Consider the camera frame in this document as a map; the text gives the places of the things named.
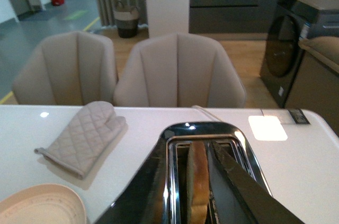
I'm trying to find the woven basket with handles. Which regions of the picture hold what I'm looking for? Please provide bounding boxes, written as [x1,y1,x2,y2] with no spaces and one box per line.
[113,1,139,38]

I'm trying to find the white pillar cabinet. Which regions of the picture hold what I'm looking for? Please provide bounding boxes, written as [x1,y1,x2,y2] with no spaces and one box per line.
[146,0,190,38]

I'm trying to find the black chrome toaster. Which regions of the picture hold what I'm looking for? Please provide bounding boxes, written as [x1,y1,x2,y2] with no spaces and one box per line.
[159,122,269,223]

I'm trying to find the black washing machine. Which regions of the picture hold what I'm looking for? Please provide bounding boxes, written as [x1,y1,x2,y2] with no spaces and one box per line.
[260,0,338,107]

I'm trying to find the beige chair on right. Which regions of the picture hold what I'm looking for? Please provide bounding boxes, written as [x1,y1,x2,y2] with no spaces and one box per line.
[113,33,246,108]

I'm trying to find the beige chair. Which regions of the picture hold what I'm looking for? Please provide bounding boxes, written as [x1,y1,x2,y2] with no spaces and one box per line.
[113,33,246,108]
[12,31,118,105]

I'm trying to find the toasted bread slice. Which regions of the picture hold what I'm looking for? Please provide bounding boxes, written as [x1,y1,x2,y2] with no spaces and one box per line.
[186,141,209,223]

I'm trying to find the black label on table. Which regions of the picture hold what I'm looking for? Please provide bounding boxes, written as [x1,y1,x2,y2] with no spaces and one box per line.
[288,109,310,124]

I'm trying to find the grey quilted oven mitt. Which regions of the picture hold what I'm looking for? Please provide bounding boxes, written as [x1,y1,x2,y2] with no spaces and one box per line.
[34,101,126,180]

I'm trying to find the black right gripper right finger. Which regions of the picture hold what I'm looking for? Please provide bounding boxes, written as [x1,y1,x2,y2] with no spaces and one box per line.
[208,141,302,223]

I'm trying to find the beige chair on left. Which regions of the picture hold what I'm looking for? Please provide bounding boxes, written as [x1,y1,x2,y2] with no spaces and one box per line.
[12,31,118,105]

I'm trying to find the white toaster power cable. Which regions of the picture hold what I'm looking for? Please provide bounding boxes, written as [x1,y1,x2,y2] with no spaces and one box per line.
[191,105,226,123]

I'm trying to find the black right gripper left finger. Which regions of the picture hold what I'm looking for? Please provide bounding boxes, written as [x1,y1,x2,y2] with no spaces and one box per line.
[96,138,166,223]

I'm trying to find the beige round plate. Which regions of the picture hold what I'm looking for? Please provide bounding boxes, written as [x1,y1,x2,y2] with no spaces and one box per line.
[1,184,87,223]

